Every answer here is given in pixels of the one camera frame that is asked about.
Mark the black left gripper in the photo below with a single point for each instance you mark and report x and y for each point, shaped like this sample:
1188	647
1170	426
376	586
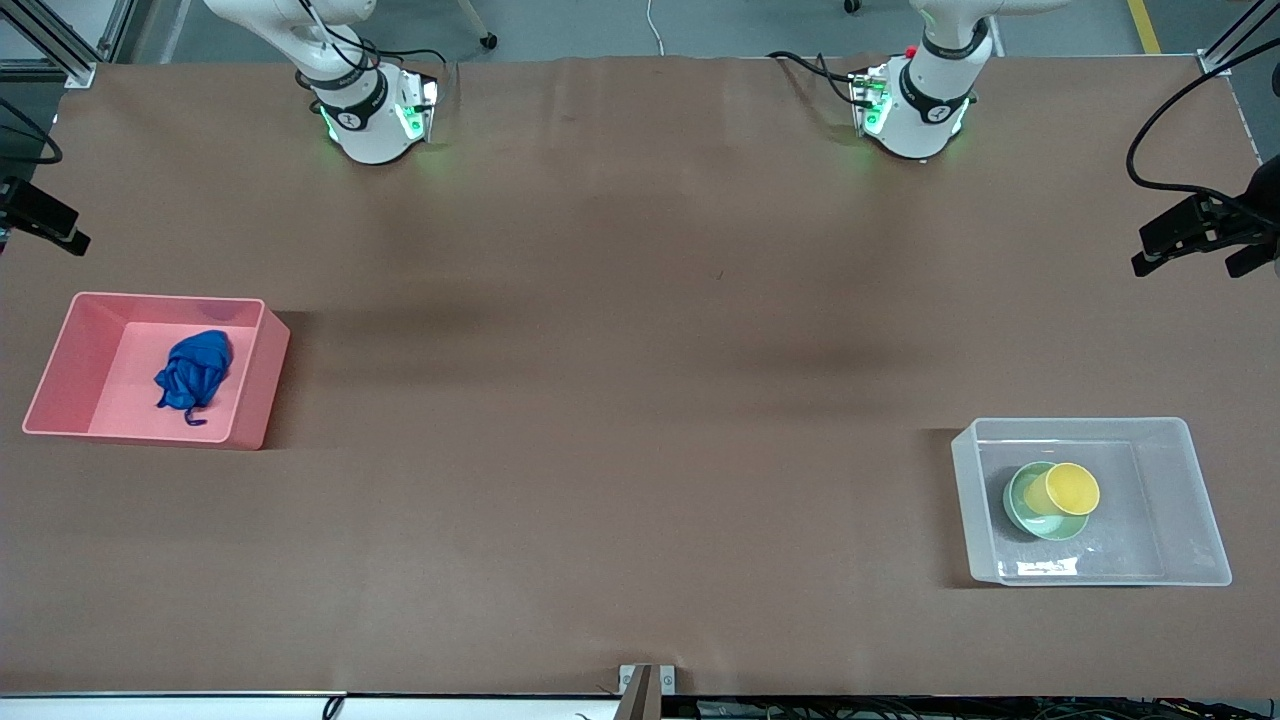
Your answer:
1243	224

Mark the pink plastic bin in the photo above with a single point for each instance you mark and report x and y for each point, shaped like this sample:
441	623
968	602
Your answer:
110	400

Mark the metal table edge bracket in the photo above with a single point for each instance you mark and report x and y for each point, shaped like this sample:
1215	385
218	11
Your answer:
640	690

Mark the light green bowl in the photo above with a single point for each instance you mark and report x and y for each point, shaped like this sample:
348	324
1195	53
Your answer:
1020	512

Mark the blue glove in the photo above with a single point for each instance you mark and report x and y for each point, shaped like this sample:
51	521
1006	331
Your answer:
195	368

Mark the clear plastic box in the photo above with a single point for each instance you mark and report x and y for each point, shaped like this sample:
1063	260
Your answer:
1190	500

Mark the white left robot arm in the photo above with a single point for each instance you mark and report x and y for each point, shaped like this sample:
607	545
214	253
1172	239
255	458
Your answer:
915	125

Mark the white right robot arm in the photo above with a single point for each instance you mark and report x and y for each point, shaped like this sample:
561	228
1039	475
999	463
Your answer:
365	135

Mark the yellow plastic cup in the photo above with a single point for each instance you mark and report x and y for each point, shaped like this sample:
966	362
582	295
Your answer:
1072	488

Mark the aluminium frame post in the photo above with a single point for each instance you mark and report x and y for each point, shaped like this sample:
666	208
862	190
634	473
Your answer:
1222	62
60	55

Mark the brown table cover sheet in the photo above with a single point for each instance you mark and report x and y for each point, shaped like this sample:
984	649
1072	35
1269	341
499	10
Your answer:
640	300

